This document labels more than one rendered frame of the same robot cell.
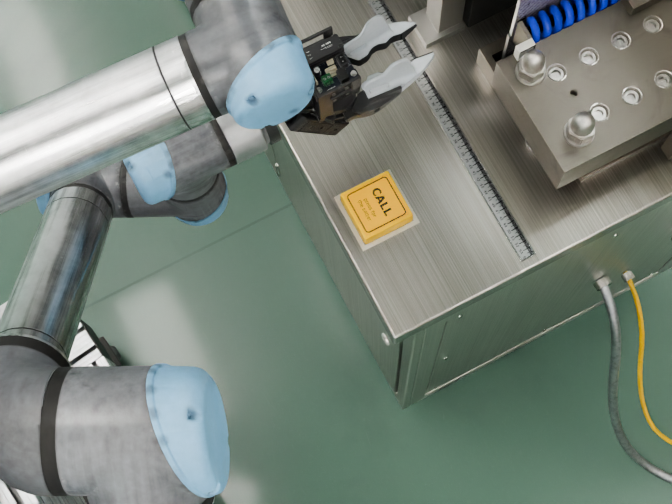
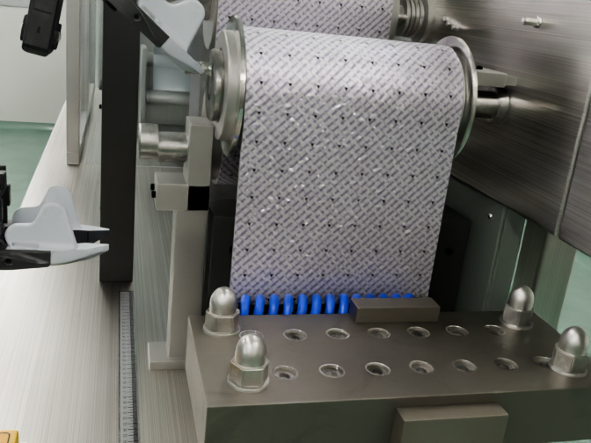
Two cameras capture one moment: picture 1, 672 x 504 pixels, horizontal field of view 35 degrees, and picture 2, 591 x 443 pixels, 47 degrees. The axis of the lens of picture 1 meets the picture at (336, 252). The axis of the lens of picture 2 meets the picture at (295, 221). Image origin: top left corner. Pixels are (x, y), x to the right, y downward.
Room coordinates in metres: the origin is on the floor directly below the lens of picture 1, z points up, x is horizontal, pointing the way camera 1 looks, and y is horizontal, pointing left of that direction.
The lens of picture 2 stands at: (-0.07, -0.36, 1.35)
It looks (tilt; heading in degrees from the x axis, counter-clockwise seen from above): 18 degrees down; 3
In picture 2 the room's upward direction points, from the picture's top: 6 degrees clockwise
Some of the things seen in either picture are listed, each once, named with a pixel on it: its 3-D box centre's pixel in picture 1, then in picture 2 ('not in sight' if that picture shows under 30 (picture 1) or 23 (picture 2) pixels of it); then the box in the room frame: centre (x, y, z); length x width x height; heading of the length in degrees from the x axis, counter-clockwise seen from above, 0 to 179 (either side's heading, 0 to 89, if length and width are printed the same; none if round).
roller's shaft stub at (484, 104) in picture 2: not in sight; (472, 104); (0.74, -0.50, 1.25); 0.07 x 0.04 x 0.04; 109
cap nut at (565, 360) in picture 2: not in sight; (572, 347); (0.54, -0.60, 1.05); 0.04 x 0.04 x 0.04
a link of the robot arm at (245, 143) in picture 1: (239, 122); not in sight; (0.48, 0.09, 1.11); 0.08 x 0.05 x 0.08; 19
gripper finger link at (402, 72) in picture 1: (399, 69); (56, 232); (0.51, -0.10, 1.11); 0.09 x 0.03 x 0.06; 100
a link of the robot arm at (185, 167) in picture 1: (177, 156); not in sight; (0.45, 0.16, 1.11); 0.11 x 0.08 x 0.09; 109
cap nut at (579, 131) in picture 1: (582, 125); (250, 358); (0.43, -0.30, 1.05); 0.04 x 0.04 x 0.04
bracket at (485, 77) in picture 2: not in sight; (483, 75); (0.74, -0.51, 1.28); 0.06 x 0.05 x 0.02; 109
